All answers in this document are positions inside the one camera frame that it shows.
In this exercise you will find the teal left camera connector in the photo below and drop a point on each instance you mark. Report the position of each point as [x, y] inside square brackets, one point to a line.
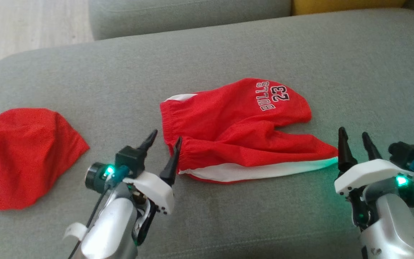
[120, 173]

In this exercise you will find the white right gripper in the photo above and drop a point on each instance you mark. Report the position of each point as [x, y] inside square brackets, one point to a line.
[358, 176]

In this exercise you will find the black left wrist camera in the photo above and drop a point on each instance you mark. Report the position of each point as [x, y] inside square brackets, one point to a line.
[129, 160]

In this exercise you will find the yellow sofa backrest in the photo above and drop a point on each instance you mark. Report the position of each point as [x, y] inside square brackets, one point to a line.
[347, 5]

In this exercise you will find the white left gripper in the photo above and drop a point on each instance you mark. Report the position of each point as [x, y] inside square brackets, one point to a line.
[156, 194]

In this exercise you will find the plain red garment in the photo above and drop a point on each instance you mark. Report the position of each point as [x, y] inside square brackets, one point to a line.
[23, 154]

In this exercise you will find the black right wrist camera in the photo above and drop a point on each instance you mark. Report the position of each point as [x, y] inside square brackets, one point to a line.
[406, 153]

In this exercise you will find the red white basketball shorts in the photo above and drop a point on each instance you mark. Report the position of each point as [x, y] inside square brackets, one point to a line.
[235, 133]

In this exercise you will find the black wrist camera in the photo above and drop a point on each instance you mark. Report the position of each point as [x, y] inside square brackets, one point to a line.
[129, 160]
[406, 153]

